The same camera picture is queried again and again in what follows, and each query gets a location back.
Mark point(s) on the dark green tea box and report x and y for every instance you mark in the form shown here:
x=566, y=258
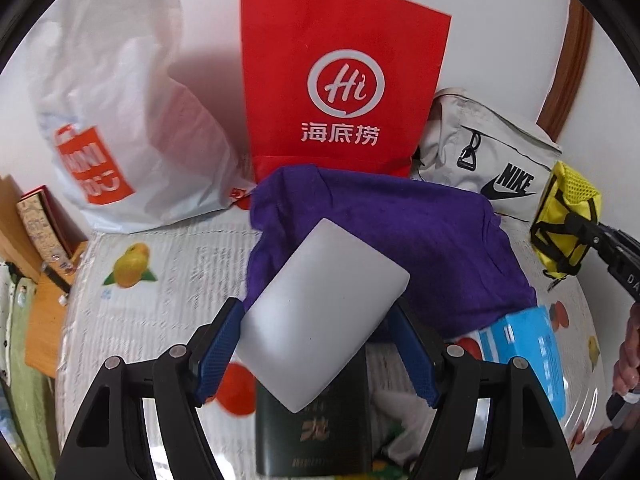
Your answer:
x=330, y=437

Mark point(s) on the brown wooden door frame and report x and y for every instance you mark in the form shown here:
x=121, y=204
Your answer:
x=569, y=70

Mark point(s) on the blue tissue pack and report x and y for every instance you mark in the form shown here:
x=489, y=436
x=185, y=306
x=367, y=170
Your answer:
x=529, y=335

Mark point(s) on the patterned book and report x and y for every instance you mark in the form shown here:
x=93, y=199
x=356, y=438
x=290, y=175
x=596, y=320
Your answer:
x=55, y=238

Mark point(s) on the red Haidilao paper bag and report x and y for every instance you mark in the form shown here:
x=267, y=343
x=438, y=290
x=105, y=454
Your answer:
x=339, y=84

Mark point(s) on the yellow mesh pouch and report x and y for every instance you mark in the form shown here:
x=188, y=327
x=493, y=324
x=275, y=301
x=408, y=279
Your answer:
x=566, y=192

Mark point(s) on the beige Nike waist bag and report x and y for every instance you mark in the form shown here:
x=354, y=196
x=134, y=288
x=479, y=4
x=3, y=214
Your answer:
x=468, y=144

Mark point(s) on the right hand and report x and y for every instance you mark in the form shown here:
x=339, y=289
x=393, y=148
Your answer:
x=626, y=369

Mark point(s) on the fruit-print table cover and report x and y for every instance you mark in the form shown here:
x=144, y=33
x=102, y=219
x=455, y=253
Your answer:
x=136, y=295

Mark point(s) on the purple fleece cloth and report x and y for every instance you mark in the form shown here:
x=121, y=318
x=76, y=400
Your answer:
x=463, y=272

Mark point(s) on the green fabric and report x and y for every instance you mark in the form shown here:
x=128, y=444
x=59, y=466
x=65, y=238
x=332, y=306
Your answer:
x=27, y=418

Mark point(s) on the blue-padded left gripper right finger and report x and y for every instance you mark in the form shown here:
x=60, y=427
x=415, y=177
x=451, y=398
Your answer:
x=523, y=438

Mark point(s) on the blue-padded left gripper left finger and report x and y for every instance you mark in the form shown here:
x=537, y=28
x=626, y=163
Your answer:
x=108, y=438

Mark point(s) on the white sponge block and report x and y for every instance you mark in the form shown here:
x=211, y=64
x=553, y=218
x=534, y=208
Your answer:
x=317, y=313

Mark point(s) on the white Miniso plastic bag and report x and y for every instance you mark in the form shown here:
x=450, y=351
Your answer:
x=133, y=148

